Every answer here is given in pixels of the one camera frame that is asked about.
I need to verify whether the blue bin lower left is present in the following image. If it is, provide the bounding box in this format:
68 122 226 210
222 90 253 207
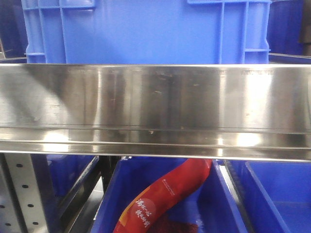
45 154 95 197

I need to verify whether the perforated steel shelf upright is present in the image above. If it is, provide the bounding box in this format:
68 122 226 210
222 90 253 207
4 153 50 233

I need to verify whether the dark blue bin upper left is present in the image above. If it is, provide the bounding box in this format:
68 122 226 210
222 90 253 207
0 0 28 63

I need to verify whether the red snack bag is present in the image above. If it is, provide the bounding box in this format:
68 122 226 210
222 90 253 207
113 158 212 233

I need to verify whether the dark blue bin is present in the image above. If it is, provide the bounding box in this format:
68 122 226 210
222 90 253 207
0 0 28 63
267 0 311 65

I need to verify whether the stainless steel shelf rail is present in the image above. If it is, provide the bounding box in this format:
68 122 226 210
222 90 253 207
0 64 311 162

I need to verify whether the blue bin lower middle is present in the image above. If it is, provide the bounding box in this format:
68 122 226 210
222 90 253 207
90 157 247 233

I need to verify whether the blue bin lower right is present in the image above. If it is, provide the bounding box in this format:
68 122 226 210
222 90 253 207
227 160 311 233

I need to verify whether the large blue crate on shelf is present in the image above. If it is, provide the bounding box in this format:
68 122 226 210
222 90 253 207
21 0 271 64

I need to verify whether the dark blue bin upper right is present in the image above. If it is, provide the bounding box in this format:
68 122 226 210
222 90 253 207
267 0 311 65

